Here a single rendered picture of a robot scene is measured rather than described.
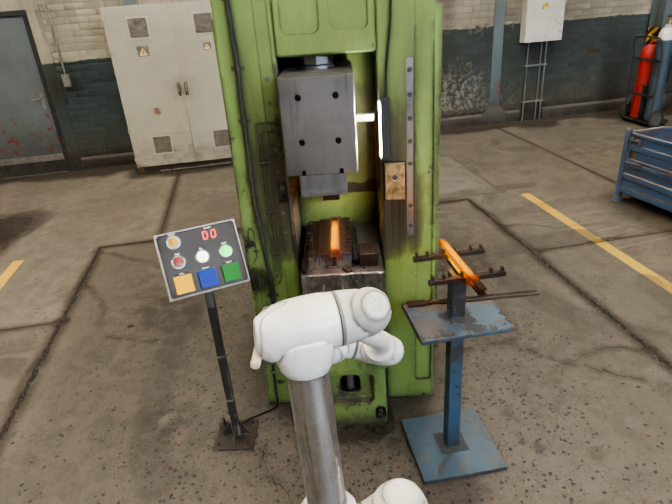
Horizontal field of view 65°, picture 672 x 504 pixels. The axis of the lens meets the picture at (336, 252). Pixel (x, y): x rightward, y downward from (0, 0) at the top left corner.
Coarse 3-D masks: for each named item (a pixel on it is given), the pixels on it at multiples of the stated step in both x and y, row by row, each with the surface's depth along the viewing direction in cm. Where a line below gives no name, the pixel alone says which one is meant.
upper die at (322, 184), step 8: (304, 176) 223; (312, 176) 223; (320, 176) 223; (328, 176) 223; (336, 176) 223; (344, 176) 223; (304, 184) 225; (312, 184) 225; (320, 184) 225; (328, 184) 225; (336, 184) 225; (344, 184) 225; (304, 192) 226; (312, 192) 226; (320, 192) 226; (328, 192) 226; (336, 192) 226; (344, 192) 226
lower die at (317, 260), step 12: (312, 228) 269; (324, 228) 266; (348, 228) 263; (324, 240) 253; (348, 240) 250; (312, 252) 244; (324, 252) 241; (348, 252) 239; (312, 264) 242; (324, 264) 242; (348, 264) 241
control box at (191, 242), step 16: (208, 224) 225; (224, 224) 227; (160, 240) 218; (192, 240) 222; (208, 240) 224; (224, 240) 227; (160, 256) 217; (176, 256) 219; (192, 256) 221; (208, 256) 223; (224, 256) 225; (240, 256) 228; (176, 272) 218; (192, 272) 220; (208, 288) 222
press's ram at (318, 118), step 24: (288, 72) 220; (312, 72) 215; (336, 72) 210; (288, 96) 209; (312, 96) 209; (336, 96) 209; (288, 120) 213; (312, 120) 213; (336, 120) 213; (360, 120) 232; (288, 144) 217; (312, 144) 217; (336, 144) 217; (288, 168) 222; (312, 168) 222; (336, 168) 222
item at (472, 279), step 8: (440, 240) 233; (448, 248) 226; (448, 256) 223; (456, 256) 218; (456, 264) 215; (464, 264) 212; (464, 272) 206; (472, 272) 205; (472, 280) 199; (480, 288) 193
